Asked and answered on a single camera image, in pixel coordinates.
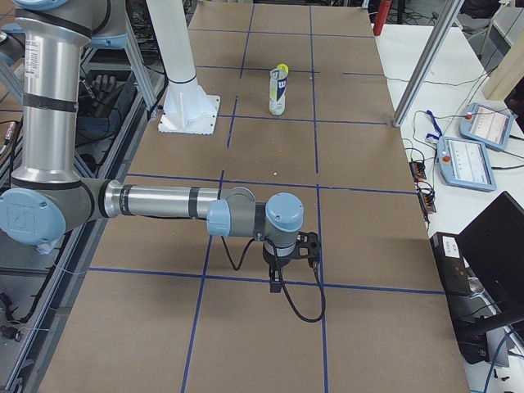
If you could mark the red cylinder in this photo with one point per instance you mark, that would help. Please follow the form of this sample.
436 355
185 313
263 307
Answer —
381 16

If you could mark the clear tennis ball can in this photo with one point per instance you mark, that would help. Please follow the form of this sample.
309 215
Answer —
277 93

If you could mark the white pedestal column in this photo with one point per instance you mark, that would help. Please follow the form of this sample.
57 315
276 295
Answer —
187 107

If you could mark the black computer box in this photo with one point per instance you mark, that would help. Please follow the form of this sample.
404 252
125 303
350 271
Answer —
456 278

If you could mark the teach pendant tablet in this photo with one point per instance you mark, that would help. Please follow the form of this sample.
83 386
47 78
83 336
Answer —
465 163
488 125

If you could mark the aluminium frame post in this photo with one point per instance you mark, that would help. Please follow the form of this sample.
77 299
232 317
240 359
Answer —
432 47

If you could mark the yellow tennis ball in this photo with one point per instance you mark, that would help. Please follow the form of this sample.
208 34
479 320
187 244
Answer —
283 70

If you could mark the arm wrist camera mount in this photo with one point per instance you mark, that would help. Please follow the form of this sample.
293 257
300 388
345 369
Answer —
308 247

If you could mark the near teach pendant tablet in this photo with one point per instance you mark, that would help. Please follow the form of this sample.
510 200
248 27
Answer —
465 163

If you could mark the black monitor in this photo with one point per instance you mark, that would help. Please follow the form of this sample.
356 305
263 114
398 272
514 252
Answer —
492 244

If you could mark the far teach pendant tablet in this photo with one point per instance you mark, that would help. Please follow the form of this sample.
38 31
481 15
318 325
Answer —
488 125

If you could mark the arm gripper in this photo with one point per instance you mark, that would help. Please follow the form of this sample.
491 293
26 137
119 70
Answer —
273 260

